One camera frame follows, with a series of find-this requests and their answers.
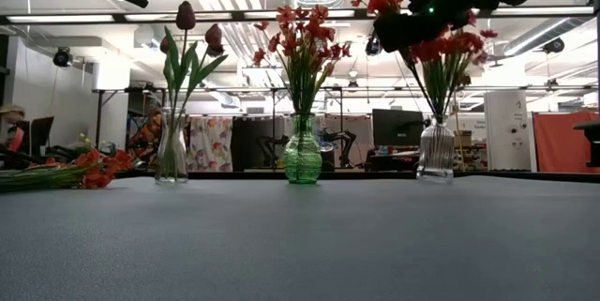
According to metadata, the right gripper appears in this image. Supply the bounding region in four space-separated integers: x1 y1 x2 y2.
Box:
373 0 501 53

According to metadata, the dark red artificial tulip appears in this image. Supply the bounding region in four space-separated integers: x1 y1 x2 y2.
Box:
180 23 230 119
163 0 198 119
158 36 184 119

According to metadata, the ribbed clear glass vase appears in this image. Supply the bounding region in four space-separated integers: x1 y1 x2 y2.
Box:
415 115 455 184

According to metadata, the green glass vase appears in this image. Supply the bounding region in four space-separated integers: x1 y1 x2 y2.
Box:
282 112 323 186

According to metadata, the slim clear glass vase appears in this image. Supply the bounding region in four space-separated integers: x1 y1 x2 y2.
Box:
155 106 189 185

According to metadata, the black computer monitor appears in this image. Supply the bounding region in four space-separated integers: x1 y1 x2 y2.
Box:
371 108 425 148

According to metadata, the black cloth panel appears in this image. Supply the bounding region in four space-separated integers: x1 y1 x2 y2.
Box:
231 116 264 173

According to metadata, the floral curtain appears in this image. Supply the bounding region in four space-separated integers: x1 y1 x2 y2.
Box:
186 116 234 173

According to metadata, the blue table mat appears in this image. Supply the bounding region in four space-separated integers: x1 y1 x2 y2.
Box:
0 174 600 301

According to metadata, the person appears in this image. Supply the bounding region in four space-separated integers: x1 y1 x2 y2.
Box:
129 107 164 161
0 103 28 155

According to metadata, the small black monitor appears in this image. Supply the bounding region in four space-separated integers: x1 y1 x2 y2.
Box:
28 115 55 152

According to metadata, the black hanging camera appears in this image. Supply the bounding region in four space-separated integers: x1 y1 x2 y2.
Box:
52 46 75 68
542 37 566 55

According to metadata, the black upright post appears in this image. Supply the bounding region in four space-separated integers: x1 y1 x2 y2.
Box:
591 0 600 119

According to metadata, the black aluminium table frame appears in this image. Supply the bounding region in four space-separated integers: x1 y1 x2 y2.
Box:
112 168 600 184

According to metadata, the red partition wall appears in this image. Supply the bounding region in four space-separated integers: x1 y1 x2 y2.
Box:
532 112 600 174

